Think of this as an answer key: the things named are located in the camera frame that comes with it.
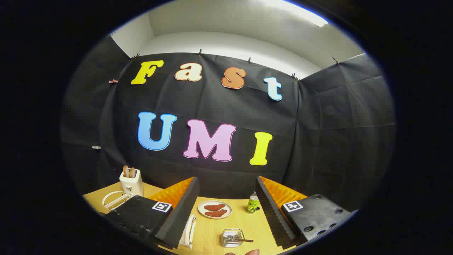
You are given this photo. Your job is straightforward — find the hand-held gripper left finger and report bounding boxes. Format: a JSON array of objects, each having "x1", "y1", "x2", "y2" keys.
[{"x1": 104, "y1": 177, "x2": 200, "y2": 250}]

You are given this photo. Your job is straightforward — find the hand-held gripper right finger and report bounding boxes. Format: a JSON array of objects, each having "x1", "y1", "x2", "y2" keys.
[{"x1": 255, "y1": 176, "x2": 359, "y2": 250}]

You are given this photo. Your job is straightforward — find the white wire dish rack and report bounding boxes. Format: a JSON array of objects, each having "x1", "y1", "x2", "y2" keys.
[{"x1": 102, "y1": 191, "x2": 197, "y2": 248}]

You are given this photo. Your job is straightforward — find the metal wire basket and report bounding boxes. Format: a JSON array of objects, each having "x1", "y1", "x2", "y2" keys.
[{"x1": 222, "y1": 228, "x2": 245, "y2": 248}]

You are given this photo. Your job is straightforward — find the white round serving plate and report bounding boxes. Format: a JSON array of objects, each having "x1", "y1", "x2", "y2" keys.
[{"x1": 197, "y1": 200, "x2": 233, "y2": 219}]

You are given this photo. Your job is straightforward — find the green label drink bottle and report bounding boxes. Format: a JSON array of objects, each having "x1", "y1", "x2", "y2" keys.
[{"x1": 246, "y1": 192, "x2": 260, "y2": 214}]

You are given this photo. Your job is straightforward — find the white toaster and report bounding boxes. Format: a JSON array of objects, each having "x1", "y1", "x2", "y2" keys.
[{"x1": 119, "y1": 169, "x2": 144, "y2": 197}]

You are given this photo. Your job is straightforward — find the black backdrop cloth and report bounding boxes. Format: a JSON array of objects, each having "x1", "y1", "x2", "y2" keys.
[{"x1": 60, "y1": 34, "x2": 396, "y2": 213}]

